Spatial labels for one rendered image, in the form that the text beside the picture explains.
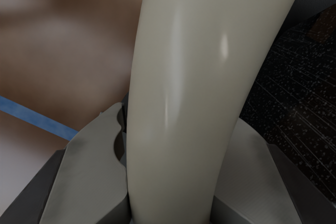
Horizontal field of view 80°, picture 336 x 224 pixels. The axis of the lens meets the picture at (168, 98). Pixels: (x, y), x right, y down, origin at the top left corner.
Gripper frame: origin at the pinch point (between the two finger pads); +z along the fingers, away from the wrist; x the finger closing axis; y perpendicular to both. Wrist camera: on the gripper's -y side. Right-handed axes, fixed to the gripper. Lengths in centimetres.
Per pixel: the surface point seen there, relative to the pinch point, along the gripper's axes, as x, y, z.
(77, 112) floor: -49, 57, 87
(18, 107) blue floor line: -82, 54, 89
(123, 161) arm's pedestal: -20, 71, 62
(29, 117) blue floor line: -78, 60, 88
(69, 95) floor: -51, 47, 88
